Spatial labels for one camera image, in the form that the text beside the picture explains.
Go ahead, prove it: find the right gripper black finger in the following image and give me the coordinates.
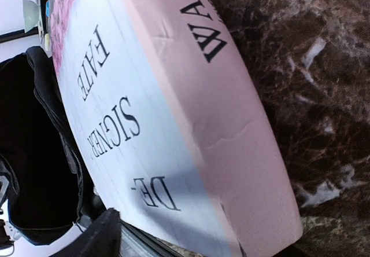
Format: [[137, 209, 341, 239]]
[[52, 208, 121, 257]]

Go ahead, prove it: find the black student backpack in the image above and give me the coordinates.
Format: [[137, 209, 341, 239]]
[[1, 46, 95, 245]]

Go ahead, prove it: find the white book with pink flowers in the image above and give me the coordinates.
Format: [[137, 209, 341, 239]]
[[50, 0, 303, 256]]

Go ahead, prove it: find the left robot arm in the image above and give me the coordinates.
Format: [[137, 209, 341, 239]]
[[1, 156, 21, 256]]

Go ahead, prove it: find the pale green bowl centre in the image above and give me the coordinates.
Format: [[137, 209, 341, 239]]
[[23, 0, 40, 33]]

